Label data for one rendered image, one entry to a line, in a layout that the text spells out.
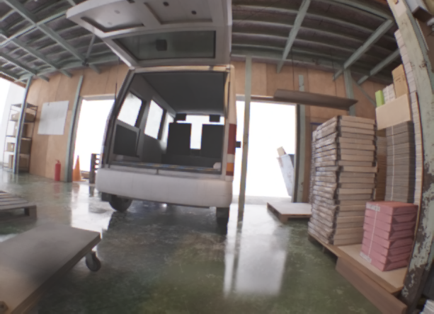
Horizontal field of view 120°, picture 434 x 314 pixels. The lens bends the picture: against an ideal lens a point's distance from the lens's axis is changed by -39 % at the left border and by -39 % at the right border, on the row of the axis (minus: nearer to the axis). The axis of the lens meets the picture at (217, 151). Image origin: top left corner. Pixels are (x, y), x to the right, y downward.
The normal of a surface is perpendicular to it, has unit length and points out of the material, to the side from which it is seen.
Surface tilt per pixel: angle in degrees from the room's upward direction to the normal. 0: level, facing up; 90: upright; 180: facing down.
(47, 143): 90
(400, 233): 90
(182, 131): 93
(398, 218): 90
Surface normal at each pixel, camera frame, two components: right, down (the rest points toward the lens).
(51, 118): -0.07, -0.10
